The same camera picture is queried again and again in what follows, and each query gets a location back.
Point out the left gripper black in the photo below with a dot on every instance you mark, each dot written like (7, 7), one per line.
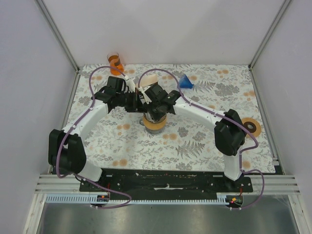
(137, 106)

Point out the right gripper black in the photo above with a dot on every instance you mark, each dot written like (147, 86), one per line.
(155, 117)

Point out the grey glass mug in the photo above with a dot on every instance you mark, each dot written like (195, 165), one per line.
(153, 127)

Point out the coffee filter box orange black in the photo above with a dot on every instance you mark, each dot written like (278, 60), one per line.
(148, 80)

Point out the blue plastic dripper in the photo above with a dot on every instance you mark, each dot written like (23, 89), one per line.
(184, 82)

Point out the orange glass carafe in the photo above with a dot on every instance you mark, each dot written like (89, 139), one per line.
(115, 63)

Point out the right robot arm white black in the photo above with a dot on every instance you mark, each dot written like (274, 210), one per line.
(229, 137)

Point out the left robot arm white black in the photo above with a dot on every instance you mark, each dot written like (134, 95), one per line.
(66, 150)

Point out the floral tablecloth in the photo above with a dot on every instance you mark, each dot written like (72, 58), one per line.
(120, 140)

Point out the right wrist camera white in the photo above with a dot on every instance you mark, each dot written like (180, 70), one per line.
(143, 92)

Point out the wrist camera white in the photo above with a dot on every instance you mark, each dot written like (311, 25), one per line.
(130, 84)
(143, 92)

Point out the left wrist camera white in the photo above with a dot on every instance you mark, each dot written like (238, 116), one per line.
(130, 84)

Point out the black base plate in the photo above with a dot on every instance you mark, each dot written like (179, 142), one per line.
(174, 184)

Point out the white cable duct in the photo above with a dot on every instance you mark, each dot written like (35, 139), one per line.
(104, 199)

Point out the left aluminium frame post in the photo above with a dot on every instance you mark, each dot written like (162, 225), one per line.
(57, 33)

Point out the aluminium frame post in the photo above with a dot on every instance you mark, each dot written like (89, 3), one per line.
(57, 33)
(273, 26)

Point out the aluminium rail front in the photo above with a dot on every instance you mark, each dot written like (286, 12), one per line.
(51, 184)

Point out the right aluminium frame post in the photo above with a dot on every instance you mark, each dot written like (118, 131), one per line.
(273, 26)

